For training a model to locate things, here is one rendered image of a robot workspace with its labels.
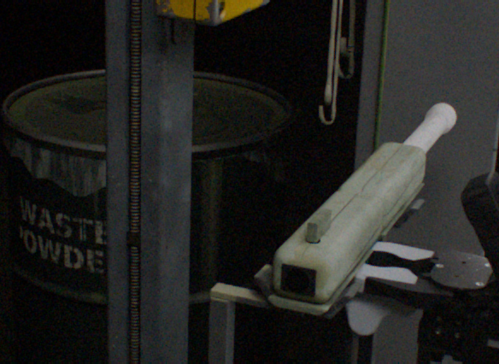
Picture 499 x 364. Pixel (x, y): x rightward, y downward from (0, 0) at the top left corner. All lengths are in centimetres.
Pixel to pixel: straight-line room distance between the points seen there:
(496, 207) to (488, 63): 50
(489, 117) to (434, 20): 14
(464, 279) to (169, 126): 28
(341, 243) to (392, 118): 56
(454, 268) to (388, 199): 9
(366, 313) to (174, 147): 22
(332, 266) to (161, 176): 20
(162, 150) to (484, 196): 27
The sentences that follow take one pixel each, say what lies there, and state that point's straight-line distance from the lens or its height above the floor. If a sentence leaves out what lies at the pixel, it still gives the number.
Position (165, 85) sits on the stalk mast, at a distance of 89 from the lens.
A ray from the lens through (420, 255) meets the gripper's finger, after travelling 92.
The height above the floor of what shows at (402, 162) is 114.
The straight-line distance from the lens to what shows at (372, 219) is 88.
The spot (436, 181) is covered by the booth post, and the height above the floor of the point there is 101.
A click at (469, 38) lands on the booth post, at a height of 120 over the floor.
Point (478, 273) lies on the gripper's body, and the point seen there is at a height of 110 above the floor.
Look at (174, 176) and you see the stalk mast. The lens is 93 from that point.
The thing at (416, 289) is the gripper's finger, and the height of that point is 110.
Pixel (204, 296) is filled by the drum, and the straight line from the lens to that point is 197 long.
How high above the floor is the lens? 146
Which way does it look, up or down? 20 degrees down
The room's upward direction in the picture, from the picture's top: 2 degrees clockwise
